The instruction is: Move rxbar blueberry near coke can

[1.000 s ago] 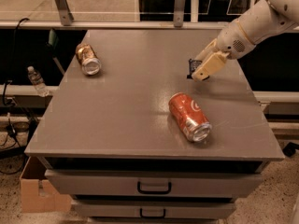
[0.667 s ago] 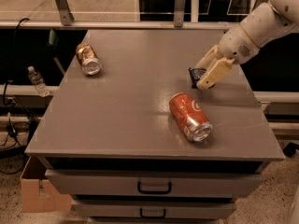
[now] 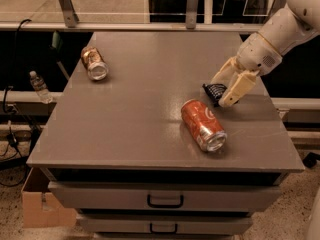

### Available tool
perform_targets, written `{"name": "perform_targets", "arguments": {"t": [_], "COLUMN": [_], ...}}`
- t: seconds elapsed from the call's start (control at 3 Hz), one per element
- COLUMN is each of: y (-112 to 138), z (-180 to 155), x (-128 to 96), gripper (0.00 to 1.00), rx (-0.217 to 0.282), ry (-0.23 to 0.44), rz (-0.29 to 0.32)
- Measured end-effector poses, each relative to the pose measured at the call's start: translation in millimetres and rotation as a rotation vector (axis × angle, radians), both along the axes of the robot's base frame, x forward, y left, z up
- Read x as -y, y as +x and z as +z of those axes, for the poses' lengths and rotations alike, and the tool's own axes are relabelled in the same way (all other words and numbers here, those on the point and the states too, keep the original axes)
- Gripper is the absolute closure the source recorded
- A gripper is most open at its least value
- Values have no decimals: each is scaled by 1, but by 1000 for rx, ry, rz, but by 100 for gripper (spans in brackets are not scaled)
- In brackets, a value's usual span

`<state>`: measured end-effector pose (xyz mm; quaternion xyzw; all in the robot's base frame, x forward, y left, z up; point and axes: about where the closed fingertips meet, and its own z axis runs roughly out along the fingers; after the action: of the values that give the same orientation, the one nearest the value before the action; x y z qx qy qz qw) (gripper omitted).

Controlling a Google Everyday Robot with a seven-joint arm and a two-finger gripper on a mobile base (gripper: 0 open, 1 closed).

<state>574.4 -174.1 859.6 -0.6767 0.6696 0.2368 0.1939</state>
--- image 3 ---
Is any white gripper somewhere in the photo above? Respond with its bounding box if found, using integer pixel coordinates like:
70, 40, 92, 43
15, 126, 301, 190
210, 33, 282, 107

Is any grey drawer cabinet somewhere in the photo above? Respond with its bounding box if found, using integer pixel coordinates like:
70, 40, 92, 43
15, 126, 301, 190
28, 32, 303, 240

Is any upper grey drawer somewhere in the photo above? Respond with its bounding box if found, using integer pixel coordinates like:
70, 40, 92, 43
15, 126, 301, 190
49, 182, 281, 212

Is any gold brown soda can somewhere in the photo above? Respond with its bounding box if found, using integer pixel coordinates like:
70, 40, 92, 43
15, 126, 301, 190
81, 46, 109, 81

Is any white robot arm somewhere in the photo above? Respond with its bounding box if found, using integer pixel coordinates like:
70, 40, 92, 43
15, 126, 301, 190
211, 0, 320, 107

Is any grey drawer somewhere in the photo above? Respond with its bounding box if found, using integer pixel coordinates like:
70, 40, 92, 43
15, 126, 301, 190
77, 214, 252, 235
49, 182, 281, 212

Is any left metal rail bracket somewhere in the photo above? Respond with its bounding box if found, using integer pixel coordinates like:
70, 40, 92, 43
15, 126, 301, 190
58, 0, 79, 28

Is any middle metal rail bracket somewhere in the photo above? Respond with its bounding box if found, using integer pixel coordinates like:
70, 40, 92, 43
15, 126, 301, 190
185, 0, 199, 30

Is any dark blue rxbar wrapper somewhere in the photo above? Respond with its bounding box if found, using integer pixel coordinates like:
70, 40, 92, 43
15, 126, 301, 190
202, 84, 227, 107

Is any lower grey drawer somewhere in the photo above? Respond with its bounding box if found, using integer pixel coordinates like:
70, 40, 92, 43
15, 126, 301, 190
77, 214, 252, 235

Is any clear plastic water bottle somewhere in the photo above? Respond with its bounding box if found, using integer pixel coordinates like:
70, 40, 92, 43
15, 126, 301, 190
29, 71, 53, 104

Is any red coke can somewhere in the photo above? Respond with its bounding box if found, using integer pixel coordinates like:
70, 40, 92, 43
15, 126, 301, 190
181, 99, 227, 152

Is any green handled tool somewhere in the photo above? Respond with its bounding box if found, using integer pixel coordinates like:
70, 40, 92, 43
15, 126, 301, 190
50, 31, 70, 80

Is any brown cardboard box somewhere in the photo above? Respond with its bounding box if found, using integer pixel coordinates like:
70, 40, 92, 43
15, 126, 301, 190
21, 168, 76, 228

